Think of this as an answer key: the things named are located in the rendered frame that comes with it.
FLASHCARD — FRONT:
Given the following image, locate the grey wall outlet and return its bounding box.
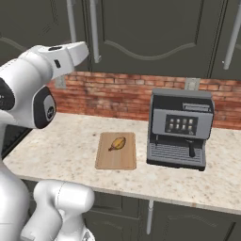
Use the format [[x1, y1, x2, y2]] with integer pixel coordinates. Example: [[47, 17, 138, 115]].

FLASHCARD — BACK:
[[184, 77, 201, 91], [55, 74, 67, 89]]

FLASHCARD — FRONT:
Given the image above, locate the grey base cabinet handle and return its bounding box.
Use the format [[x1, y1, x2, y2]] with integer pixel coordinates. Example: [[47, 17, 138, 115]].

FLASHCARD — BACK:
[[145, 199, 155, 236]]

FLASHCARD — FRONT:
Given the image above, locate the grey cabinet door handle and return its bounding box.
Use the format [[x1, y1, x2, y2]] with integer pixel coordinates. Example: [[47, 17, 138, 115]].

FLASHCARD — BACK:
[[222, 0, 241, 71], [89, 0, 103, 64], [66, 0, 77, 44]]

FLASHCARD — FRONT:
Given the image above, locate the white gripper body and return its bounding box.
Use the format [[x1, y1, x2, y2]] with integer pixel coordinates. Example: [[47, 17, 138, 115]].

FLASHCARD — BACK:
[[65, 40, 90, 69]]

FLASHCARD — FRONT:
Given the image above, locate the dark grey base cabinet door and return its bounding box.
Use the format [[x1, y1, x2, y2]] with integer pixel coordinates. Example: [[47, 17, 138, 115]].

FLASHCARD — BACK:
[[82, 190, 143, 241], [152, 201, 241, 241]]

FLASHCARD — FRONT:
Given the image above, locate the grey black coffee machine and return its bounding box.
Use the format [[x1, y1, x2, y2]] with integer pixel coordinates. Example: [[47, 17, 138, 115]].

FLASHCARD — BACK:
[[146, 88, 217, 172]]

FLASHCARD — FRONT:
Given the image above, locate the wooden cutting board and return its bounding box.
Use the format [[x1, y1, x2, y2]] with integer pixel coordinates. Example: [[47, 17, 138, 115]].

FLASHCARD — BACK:
[[94, 131, 137, 171]]

